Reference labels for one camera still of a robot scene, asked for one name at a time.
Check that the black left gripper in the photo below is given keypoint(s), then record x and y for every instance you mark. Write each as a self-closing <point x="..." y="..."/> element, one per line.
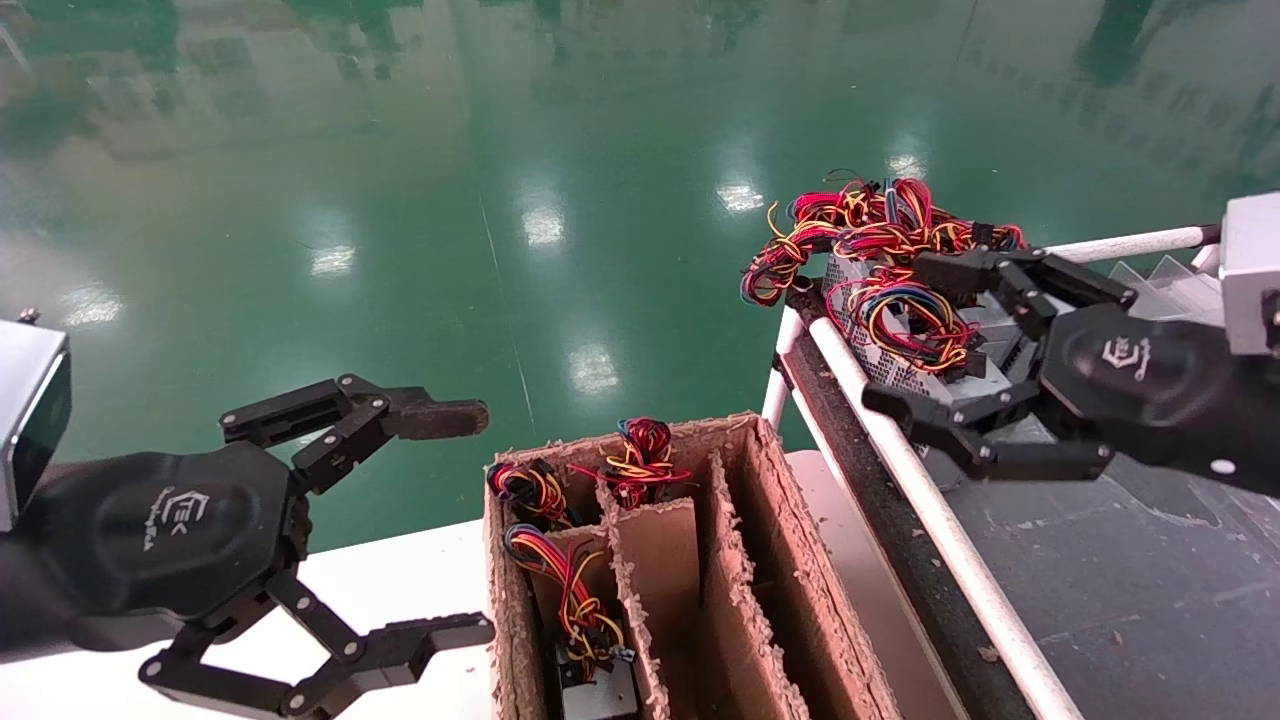
<point x="170" y="530"/>

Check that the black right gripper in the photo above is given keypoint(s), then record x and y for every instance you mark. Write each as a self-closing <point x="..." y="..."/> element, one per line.
<point x="1160" y="390"/>

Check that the clear acrylic divider tray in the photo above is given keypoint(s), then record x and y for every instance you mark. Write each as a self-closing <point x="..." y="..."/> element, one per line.
<point x="1170" y="285"/>

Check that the short white tube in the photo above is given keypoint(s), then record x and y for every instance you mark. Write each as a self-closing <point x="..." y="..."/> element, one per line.
<point x="1206" y="260"/>

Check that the black tube joint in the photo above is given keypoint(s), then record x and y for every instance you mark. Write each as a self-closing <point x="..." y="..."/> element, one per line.
<point x="1210" y="235"/>

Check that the brown cardboard divider box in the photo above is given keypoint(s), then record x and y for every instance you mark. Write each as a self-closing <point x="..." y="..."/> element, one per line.
<point x="660" y="560"/>

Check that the white leg tube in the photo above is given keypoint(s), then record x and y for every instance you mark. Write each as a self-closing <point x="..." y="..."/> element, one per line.
<point x="778" y="400"/>

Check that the long white rail tube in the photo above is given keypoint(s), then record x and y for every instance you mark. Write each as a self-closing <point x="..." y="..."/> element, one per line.
<point x="1120" y="246"/>
<point x="960" y="560"/>

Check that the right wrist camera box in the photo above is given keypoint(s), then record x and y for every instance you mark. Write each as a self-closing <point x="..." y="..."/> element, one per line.
<point x="1250" y="270"/>

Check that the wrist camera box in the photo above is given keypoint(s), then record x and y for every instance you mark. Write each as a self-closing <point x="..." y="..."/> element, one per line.
<point x="30" y="420"/>
<point x="1250" y="270"/>

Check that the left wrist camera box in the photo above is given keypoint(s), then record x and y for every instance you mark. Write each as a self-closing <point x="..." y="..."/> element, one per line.
<point x="30" y="420"/>

